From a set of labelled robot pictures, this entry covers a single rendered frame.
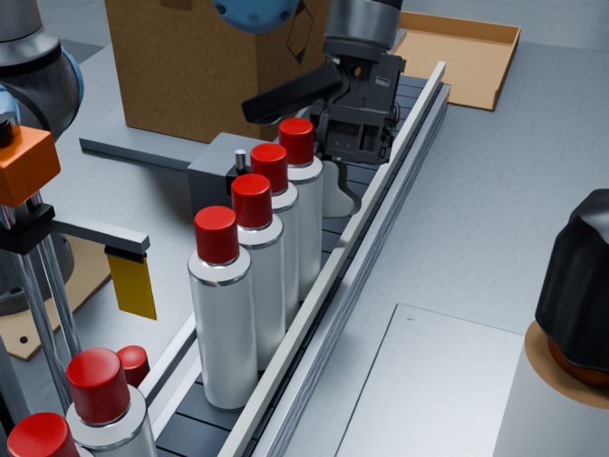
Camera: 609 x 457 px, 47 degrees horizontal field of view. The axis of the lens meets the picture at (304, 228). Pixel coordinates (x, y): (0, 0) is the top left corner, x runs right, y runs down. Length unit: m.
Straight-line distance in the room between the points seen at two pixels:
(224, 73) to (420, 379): 0.53
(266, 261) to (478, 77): 0.85
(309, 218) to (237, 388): 0.18
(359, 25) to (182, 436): 0.42
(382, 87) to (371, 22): 0.07
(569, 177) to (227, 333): 0.67
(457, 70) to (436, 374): 0.80
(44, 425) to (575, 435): 0.32
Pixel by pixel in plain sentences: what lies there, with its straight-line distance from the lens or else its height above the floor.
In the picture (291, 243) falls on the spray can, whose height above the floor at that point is 1.00.
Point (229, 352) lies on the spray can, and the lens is 0.61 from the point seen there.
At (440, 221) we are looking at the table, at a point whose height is 0.83.
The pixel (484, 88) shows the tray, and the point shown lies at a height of 0.83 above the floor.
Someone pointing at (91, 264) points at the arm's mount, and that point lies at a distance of 0.92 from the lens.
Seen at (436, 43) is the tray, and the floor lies 0.83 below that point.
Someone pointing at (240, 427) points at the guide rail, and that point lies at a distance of 0.62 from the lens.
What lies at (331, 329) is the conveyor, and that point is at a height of 0.87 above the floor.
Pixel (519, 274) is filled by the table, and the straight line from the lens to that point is 0.92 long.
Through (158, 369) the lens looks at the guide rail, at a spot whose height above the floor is 0.96.
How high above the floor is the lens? 1.41
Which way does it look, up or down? 38 degrees down
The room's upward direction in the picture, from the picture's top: straight up
